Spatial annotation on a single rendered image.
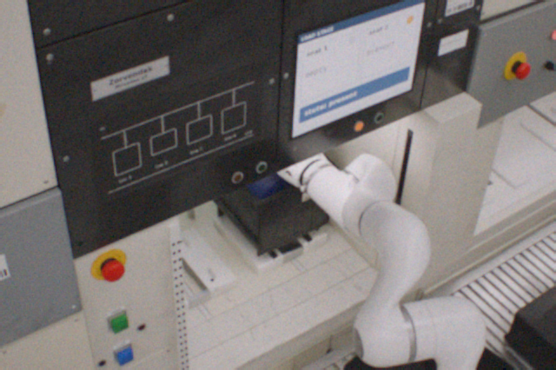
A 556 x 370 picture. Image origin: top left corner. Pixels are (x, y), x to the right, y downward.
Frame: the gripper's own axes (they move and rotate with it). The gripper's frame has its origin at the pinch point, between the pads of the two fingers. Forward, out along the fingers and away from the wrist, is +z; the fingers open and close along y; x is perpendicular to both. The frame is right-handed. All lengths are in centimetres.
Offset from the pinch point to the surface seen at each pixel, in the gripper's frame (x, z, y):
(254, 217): -13.4, -8.1, -10.6
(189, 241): -28.6, 6.2, -19.7
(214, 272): -27.6, -6.4, -20.5
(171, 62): 52, -30, -41
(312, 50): 45, -30, -15
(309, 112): 32.3, -30.0, -14.7
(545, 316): -33, -60, 40
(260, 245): -21.0, -10.3, -10.1
